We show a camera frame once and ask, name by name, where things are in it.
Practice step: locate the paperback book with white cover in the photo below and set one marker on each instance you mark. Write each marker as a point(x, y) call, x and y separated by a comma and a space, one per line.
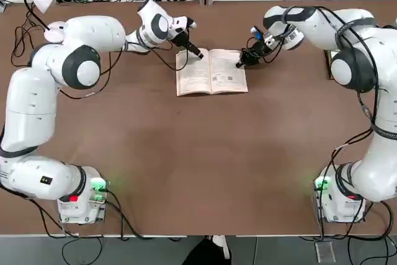
point(192, 75)

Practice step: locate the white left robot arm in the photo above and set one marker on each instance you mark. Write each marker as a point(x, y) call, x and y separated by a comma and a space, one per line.
point(93, 33)

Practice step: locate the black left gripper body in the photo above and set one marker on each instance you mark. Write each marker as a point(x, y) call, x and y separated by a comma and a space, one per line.
point(180, 40)

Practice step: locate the thick book with tan pages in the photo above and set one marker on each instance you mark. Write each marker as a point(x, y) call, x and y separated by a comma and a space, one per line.
point(327, 66)

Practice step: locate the person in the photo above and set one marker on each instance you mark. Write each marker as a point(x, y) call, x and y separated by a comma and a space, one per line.
point(204, 252)

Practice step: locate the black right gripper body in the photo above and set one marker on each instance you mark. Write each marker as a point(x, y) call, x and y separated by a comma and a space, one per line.
point(258, 49)

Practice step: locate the clear acrylic plate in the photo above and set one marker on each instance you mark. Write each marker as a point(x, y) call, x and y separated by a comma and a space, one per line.
point(324, 251)

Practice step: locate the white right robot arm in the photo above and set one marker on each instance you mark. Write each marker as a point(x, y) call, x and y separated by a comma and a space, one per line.
point(356, 29)

